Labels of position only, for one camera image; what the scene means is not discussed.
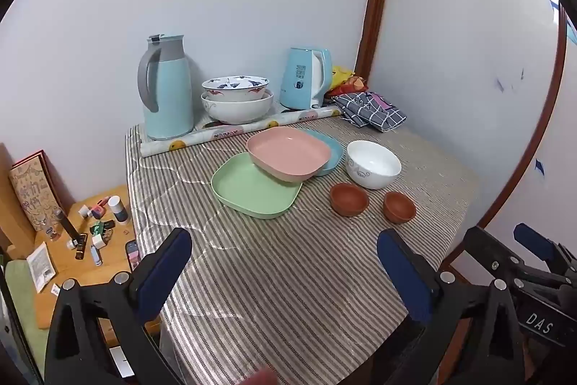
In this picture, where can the brown wooden door frame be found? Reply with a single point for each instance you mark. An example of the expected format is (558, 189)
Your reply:
(376, 6)

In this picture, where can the brown wooden trim strip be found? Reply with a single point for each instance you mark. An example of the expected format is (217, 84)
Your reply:
(547, 105)

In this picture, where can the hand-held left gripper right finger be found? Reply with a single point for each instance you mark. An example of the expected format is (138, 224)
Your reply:
(405, 276)

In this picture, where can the light blue square plate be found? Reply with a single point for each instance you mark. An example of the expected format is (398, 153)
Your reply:
(333, 152)

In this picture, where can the pink square plate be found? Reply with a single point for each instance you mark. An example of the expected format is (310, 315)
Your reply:
(288, 150)

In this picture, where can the green square plate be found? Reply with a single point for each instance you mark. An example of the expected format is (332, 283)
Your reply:
(252, 191)

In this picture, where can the small pink bottle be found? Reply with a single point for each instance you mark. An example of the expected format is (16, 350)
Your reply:
(98, 209)

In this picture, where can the red snack bag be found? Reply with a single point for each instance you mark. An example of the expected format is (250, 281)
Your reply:
(354, 87)

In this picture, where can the smartphone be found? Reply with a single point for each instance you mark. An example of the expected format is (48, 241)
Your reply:
(133, 254)

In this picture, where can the small brown clay bowl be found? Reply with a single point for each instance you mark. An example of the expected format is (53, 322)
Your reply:
(399, 208)
(348, 200)

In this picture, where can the light blue electric kettle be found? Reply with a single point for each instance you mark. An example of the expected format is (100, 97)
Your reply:
(300, 78)

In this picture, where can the black tube with white cap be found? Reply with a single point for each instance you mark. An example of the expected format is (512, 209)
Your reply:
(65, 225)

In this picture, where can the wooden side table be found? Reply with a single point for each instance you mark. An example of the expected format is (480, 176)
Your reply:
(112, 263)

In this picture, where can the white bottle with dark base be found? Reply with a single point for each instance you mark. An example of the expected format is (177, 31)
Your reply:
(117, 209)

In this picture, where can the blue lighter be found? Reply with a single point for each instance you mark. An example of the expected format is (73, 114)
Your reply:
(96, 255)

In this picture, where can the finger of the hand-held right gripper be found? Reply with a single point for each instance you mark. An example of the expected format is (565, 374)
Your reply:
(489, 252)
(534, 240)

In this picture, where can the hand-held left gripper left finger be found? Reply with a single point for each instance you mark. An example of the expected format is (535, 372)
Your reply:
(166, 273)

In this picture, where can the small black bottle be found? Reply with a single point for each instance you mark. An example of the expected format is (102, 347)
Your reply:
(81, 247)

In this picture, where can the green cushion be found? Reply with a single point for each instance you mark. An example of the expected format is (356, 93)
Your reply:
(25, 304)

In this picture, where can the fruit print mat roll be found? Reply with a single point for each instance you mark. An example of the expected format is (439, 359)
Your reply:
(234, 134)

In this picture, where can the white bowl with red print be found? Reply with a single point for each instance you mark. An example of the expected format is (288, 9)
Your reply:
(234, 85)

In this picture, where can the white bowl with vine pattern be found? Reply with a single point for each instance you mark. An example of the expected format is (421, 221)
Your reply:
(373, 164)

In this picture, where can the blue tape piece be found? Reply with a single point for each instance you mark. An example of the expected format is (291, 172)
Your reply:
(539, 167)

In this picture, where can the striped tablecloth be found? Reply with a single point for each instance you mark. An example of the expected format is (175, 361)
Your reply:
(279, 276)

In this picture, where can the light blue thermos jug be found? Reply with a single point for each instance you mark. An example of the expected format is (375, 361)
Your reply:
(169, 92)

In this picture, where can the white paper packet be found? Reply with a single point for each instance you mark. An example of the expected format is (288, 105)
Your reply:
(40, 267)

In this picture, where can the large white bowl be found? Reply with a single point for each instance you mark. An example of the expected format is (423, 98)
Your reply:
(239, 110)

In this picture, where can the grey checkered cloth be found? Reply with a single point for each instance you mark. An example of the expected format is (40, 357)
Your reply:
(369, 112)

